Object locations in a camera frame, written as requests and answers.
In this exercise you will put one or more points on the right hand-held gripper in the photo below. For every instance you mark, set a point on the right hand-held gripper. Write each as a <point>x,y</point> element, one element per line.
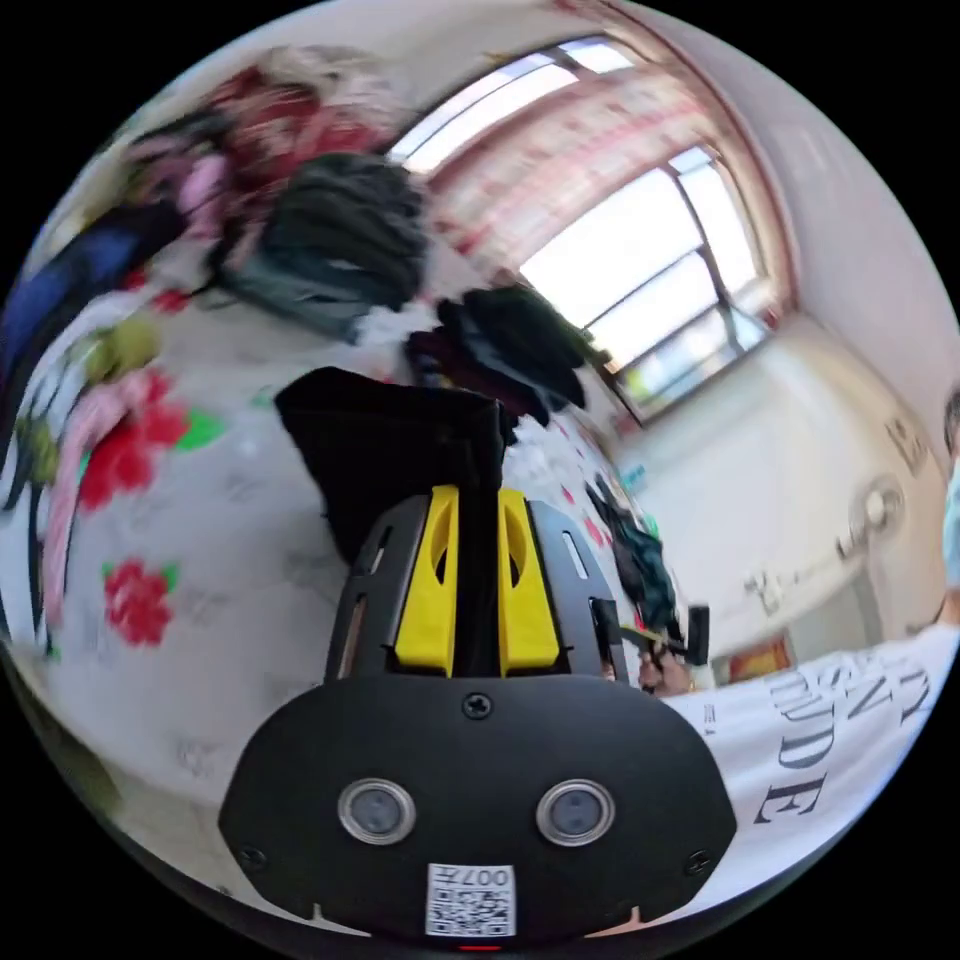
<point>660,645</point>

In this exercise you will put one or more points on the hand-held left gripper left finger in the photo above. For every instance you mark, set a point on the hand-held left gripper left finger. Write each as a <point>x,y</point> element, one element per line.
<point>429,600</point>

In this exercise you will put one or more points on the wall fan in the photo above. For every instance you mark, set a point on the wall fan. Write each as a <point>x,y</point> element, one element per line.
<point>874,517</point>

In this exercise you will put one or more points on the black long pants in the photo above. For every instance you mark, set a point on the black long pants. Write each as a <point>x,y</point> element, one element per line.
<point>390,442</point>

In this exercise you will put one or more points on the person's body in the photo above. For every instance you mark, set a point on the person's body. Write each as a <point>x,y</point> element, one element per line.
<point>825,750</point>

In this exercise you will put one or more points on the dark teal garment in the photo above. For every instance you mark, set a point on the dark teal garment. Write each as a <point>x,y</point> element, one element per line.
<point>637,562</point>

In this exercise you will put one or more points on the person's right hand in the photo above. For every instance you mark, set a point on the person's right hand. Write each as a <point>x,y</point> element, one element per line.
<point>667,673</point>

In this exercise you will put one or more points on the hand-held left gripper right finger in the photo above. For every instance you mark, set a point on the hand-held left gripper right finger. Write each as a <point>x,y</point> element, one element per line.
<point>525,607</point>

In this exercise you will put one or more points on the pile of dark clothes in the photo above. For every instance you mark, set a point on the pile of dark clothes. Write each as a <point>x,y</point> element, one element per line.
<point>510,345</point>

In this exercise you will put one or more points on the pink patterned curtain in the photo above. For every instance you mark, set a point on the pink patterned curtain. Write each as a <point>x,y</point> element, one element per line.
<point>570,142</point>

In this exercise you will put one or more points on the window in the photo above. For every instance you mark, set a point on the window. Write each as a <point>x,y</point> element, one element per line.
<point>637,255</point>

